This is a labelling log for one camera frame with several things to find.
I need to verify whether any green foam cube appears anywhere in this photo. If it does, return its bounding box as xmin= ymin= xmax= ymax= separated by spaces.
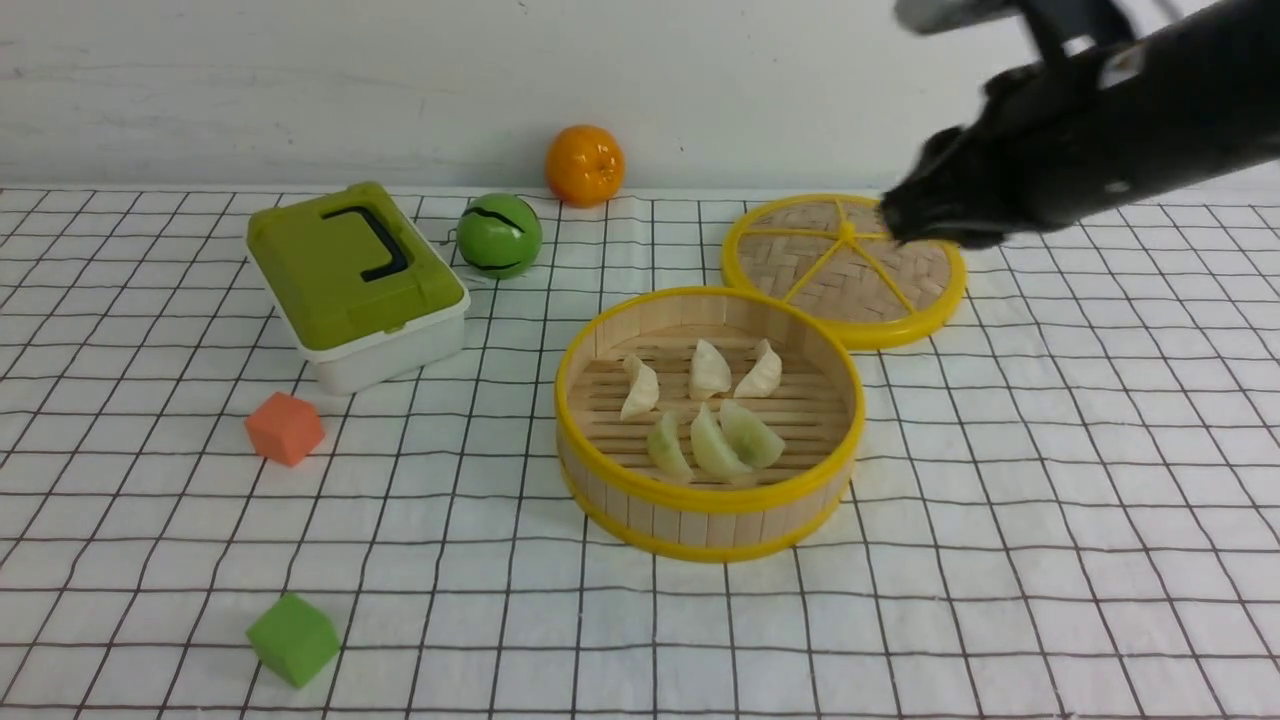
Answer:
xmin=246 ymin=592 xmax=340 ymax=689

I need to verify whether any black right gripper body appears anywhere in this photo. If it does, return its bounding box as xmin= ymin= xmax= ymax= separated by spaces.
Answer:
xmin=879 ymin=1 xmax=1279 ymax=250

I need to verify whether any bamboo steamer tray yellow rim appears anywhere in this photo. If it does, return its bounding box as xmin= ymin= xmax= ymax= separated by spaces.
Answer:
xmin=554 ymin=287 xmax=865 ymax=562

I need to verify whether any orange toy fruit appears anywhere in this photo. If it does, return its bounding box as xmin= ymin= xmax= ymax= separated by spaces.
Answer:
xmin=544 ymin=124 xmax=627 ymax=208

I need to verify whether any white dumpling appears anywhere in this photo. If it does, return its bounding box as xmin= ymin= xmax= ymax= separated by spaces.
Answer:
xmin=733 ymin=338 xmax=783 ymax=398
xmin=687 ymin=338 xmax=733 ymax=402
xmin=620 ymin=354 xmax=660 ymax=421

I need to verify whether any white checkered tablecloth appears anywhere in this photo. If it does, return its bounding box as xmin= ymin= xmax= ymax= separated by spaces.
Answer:
xmin=1 ymin=188 xmax=1279 ymax=719

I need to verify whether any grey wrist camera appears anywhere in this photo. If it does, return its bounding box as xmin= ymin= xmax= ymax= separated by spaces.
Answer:
xmin=893 ymin=1 xmax=1137 ymax=64

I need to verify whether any green dumpling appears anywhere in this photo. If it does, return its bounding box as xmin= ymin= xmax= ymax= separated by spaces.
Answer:
xmin=646 ymin=411 xmax=694 ymax=486
xmin=690 ymin=402 xmax=753 ymax=480
xmin=719 ymin=398 xmax=786 ymax=469

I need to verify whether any green toy ball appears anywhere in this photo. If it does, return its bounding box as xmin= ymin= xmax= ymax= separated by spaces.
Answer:
xmin=454 ymin=193 xmax=543 ymax=279

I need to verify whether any orange foam cube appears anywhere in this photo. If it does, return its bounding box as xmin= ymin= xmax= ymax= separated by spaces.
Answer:
xmin=244 ymin=392 xmax=326 ymax=468

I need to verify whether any green white lunch box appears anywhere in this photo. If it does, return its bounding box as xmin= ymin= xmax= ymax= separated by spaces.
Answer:
xmin=244 ymin=182 xmax=470 ymax=396

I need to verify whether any woven bamboo steamer lid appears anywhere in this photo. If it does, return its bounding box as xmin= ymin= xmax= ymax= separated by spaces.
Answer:
xmin=719 ymin=193 xmax=968 ymax=351

